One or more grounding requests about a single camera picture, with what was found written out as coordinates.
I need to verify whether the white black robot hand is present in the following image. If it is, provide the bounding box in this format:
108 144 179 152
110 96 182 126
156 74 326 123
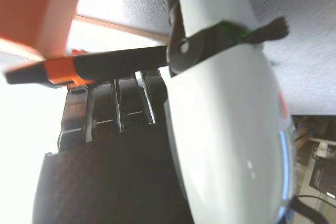
31 0 296 224

